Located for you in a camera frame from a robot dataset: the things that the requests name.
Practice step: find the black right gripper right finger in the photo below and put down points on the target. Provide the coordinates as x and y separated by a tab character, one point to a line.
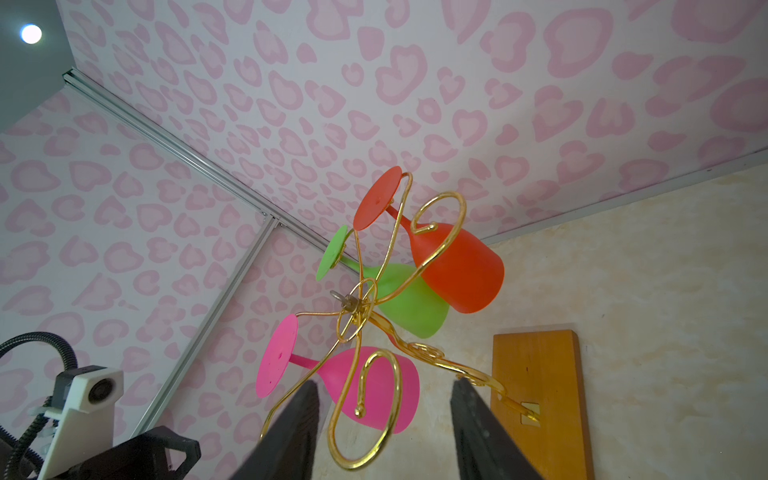
484	450

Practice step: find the aluminium frame back rail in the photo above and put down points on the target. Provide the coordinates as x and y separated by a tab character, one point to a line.
743	162

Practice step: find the round ceiling spot light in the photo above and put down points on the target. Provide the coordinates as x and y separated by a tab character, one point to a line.
31	34

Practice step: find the gold wire wine glass rack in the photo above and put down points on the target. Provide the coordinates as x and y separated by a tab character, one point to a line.
526	418

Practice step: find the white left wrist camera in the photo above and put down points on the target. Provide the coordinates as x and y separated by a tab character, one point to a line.
83	405

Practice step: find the aluminium frame left post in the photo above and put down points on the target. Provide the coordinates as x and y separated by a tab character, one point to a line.
161	137

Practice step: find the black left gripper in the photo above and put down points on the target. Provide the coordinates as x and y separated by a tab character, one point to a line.
159	453

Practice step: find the aluminium frame left strut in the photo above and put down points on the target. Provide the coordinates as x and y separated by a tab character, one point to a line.
167	391

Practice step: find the red wine glass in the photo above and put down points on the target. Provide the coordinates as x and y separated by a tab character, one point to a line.
454	263

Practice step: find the green wine glass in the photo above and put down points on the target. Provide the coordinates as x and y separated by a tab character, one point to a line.
417	309

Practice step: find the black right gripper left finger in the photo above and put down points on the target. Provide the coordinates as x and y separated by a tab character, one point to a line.
287	450

